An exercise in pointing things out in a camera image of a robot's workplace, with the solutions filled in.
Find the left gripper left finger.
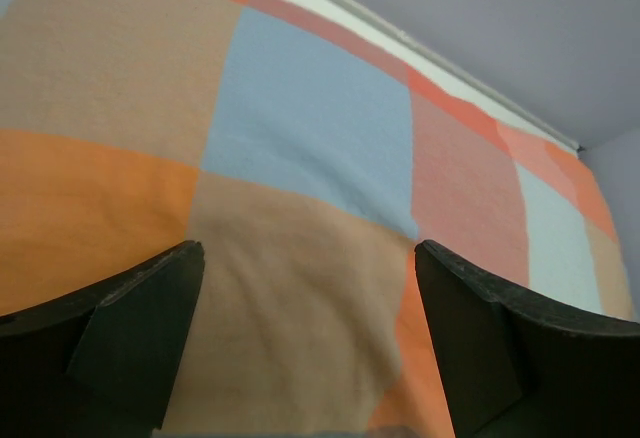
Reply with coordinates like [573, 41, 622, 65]
[1, 241, 205, 437]

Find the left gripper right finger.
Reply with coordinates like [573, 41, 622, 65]
[415, 240, 639, 437]

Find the orange blue checked pillowcase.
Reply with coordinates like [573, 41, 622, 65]
[1, 0, 635, 437]

